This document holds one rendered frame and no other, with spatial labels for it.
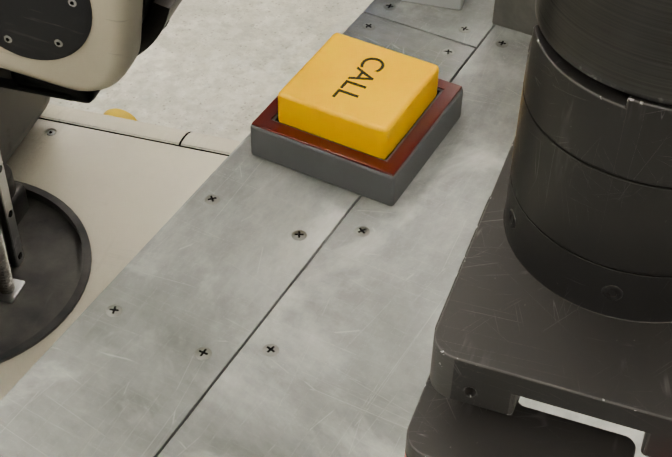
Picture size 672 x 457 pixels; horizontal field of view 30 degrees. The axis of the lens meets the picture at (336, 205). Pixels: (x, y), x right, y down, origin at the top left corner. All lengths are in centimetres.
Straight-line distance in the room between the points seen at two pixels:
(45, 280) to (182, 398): 81
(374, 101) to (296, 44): 147
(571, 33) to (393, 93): 38
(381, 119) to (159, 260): 12
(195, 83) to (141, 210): 65
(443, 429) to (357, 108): 35
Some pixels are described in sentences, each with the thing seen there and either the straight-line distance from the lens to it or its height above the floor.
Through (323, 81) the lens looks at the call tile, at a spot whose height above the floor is 84.
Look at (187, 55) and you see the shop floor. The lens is 206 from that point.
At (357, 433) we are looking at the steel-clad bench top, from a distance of 51.
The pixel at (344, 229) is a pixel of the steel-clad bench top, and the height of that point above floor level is 80.
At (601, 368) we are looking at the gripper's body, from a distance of 26.
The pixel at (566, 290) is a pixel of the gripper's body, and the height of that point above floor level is 102.
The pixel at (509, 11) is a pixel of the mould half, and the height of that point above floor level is 81.
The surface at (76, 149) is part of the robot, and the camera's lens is 146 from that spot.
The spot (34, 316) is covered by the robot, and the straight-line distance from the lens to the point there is 129.
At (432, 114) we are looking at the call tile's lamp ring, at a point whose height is 82.
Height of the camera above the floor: 121
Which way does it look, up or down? 43 degrees down
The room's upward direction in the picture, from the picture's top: 1 degrees clockwise
